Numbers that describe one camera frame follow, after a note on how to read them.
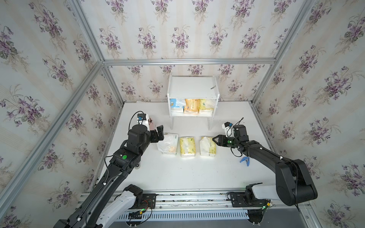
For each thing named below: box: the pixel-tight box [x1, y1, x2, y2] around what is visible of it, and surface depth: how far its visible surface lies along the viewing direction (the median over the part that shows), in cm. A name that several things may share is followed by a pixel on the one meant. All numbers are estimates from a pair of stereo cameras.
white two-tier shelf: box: [166, 74, 194, 130], surface depth 85 cm
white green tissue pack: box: [156, 133, 179, 156], surface depth 92 cm
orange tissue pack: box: [183, 98, 200, 114], surface depth 93 cm
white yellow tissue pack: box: [199, 135, 217, 157], surface depth 91 cm
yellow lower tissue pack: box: [198, 98, 217, 115], surface depth 93 cm
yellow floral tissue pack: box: [179, 136, 196, 158], surface depth 92 cm
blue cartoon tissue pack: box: [169, 97, 186, 113], surface depth 92 cm
